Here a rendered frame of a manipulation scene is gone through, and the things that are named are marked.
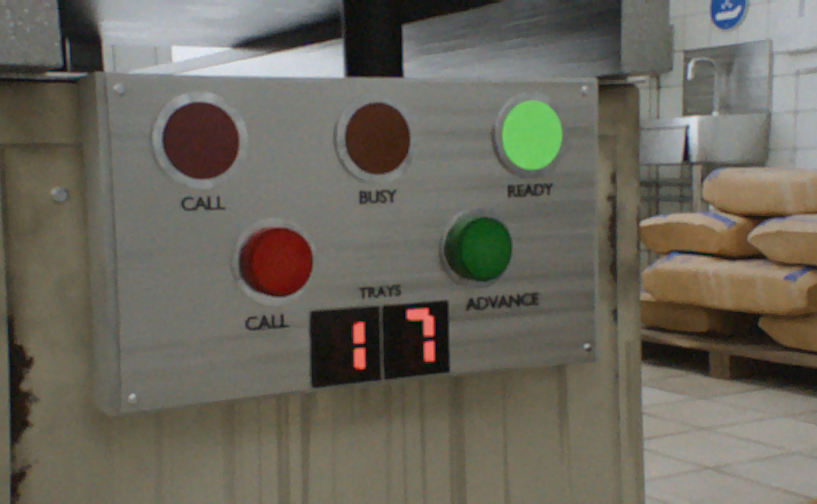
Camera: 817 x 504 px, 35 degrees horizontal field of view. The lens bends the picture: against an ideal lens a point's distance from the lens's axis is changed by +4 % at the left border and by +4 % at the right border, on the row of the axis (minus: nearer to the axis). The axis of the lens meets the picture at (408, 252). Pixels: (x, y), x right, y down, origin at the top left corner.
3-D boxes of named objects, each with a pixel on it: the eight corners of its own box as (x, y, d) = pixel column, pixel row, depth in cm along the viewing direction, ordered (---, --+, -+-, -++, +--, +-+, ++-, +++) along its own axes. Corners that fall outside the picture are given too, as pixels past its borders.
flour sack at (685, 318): (706, 341, 434) (705, 298, 433) (616, 327, 469) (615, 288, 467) (846, 322, 476) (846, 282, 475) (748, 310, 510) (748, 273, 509)
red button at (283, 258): (236, 297, 53) (234, 227, 53) (302, 291, 55) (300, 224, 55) (249, 300, 52) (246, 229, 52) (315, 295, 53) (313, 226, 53)
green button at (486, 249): (442, 281, 58) (441, 217, 58) (497, 277, 59) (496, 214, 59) (458, 284, 56) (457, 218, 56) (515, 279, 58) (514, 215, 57)
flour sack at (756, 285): (629, 301, 451) (629, 253, 450) (708, 291, 476) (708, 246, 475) (812, 322, 394) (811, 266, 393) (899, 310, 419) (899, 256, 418)
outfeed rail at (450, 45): (-8, 135, 240) (-11, 97, 239) (10, 135, 241) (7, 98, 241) (626, 73, 60) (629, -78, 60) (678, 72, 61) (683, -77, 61)
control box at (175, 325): (91, 406, 54) (75, 75, 53) (564, 351, 64) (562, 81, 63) (111, 421, 51) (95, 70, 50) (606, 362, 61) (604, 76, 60)
